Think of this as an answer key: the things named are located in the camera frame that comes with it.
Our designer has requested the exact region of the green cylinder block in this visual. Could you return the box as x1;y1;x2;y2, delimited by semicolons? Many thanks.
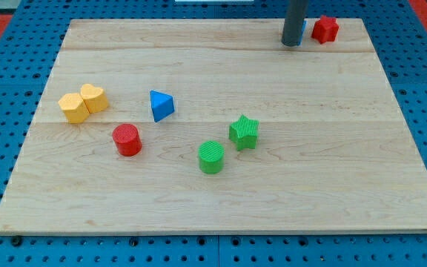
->
198;141;225;174

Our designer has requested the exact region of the green star block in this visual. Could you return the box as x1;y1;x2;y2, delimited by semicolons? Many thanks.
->
228;114;259;151

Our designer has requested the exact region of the blue triangle block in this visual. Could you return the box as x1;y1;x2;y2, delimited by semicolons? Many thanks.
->
150;90;175;122

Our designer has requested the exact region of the wooden board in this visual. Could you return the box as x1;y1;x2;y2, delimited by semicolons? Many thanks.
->
0;19;427;236

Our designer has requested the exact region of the red cylinder block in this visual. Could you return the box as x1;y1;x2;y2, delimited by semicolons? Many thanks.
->
112;123;142;156

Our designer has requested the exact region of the yellow heart block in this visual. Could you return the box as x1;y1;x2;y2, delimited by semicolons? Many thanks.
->
80;84;109;113

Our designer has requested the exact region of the yellow pentagon block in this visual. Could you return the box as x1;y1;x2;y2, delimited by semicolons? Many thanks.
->
58;93;90;124

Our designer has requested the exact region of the blue block behind rod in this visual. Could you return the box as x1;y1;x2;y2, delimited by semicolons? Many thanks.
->
297;20;307;46

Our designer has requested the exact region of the red star block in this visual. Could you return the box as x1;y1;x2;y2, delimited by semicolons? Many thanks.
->
311;15;340;44

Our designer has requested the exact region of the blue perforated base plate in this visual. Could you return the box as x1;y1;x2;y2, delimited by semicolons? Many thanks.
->
0;0;427;266

